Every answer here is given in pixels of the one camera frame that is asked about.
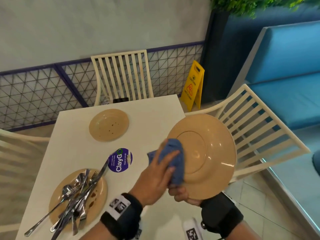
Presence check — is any pile of metal cutlery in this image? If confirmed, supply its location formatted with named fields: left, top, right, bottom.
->
left=24, top=158, right=110, bottom=240

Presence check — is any purple framed wire fence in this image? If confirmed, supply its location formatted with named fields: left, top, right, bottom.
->
left=0, top=41, right=206, bottom=133

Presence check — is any person's right forearm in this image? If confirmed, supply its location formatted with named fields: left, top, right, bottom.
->
left=232, top=220, right=262, bottom=240

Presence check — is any blue cushioned bench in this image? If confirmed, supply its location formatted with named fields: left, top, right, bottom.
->
left=229, top=20, right=320, bottom=131

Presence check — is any tan plate with stains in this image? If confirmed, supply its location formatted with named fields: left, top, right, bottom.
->
left=48, top=168, right=108, bottom=226

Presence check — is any small tan plate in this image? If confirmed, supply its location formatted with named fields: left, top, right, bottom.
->
left=89, top=109, right=130, bottom=142

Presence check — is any dark planter box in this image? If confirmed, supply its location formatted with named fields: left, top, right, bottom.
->
left=201, top=10, right=234, bottom=105

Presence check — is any person's left hand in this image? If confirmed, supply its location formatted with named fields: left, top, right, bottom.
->
left=129, top=149, right=181, bottom=207

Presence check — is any black left wrist strap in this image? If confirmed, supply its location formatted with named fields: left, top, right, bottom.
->
left=100, top=192, right=143, bottom=240

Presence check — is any blue round cushion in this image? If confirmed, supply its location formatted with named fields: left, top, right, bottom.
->
left=312, top=150, right=320, bottom=177

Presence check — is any cream slatted chair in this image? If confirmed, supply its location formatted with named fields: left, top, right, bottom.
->
left=184, top=83, right=311, bottom=184
left=90, top=49, right=155, bottom=107
left=0, top=128, right=51, bottom=233

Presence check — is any black right wrist strap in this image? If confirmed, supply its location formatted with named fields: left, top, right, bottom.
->
left=199, top=192, right=244, bottom=239

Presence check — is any blue cleaning cloth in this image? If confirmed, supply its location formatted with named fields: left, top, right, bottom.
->
left=147, top=138, right=186, bottom=187

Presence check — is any black wrist strap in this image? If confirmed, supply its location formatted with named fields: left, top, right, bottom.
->
left=100, top=192, right=143, bottom=240
left=199, top=192, right=244, bottom=239

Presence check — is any green plant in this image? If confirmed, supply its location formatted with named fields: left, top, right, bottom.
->
left=209, top=0, right=320, bottom=19

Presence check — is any yellow wet floor sign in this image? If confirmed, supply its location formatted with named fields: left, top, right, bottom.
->
left=180, top=60, right=205, bottom=112

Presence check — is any white marker tag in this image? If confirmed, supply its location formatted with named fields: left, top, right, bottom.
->
left=109, top=194, right=132, bottom=220

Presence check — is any purple round sticker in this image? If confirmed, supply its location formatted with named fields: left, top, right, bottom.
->
left=108, top=148, right=133, bottom=173

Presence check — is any large tan plate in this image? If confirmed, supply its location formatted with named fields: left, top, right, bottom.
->
left=167, top=113, right=237, bottom=200

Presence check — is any person's left forearm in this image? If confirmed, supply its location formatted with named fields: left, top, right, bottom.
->
left=81, top=220, right=107, bottom=240

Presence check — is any person's right hand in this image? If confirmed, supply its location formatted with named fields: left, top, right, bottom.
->
left=168, top=185, right=202, bottom=207

